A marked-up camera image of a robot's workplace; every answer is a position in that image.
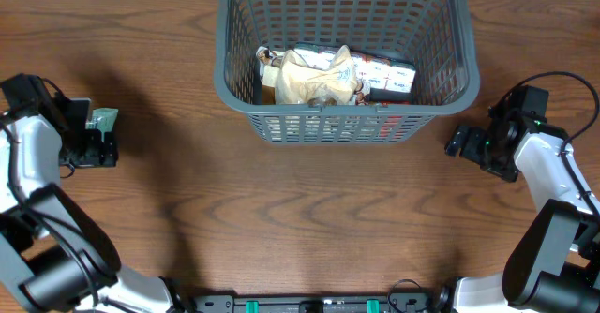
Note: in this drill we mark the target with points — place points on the brown snack pouch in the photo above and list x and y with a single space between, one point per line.
269 93
268 57

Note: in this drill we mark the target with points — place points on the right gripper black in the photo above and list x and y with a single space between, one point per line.
470 143

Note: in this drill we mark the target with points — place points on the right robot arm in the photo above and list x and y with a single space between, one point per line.
555 266

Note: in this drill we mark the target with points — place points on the beige paper bag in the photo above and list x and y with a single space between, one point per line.
292 60

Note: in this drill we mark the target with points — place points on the mint toilet tissue wipes pack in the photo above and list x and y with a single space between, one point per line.
102 119

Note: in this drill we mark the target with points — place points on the orange pasta packet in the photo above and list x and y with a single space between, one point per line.
331 128

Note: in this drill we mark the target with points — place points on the Kleenex tissue multipack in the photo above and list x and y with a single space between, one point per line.
379 72

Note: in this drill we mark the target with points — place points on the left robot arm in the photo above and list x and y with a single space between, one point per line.
54 257

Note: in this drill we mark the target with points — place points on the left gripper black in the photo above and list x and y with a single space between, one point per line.
90 150

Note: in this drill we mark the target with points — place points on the grey plastic basket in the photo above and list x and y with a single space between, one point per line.
436 36

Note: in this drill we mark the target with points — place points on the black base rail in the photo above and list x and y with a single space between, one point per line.
404 301

